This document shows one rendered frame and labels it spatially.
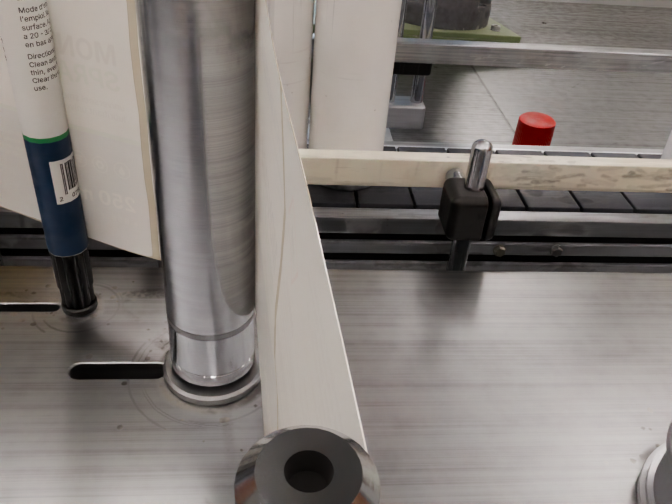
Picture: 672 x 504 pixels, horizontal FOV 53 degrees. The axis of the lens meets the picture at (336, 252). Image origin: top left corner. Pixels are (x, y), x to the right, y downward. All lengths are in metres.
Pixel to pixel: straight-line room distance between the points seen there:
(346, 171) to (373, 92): 0.05
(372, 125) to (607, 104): 0.42
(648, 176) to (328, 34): 0.23
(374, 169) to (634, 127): 0.40
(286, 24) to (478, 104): 0.37
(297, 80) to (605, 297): 0.22
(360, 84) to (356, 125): 0.03
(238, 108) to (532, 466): 0.19
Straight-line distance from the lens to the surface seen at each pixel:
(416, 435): 0.31
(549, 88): 0.83
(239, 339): 0.29
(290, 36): 0.42
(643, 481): 0.32
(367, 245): 0.45
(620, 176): 0.48
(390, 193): 0.46
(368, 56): 0.42
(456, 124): 0.69
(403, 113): 0.54
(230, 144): 0.24
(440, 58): 0.49
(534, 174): 0.46
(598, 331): 0.39
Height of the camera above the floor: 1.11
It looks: 36 degrees down
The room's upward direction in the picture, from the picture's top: 5 degrees clockwise
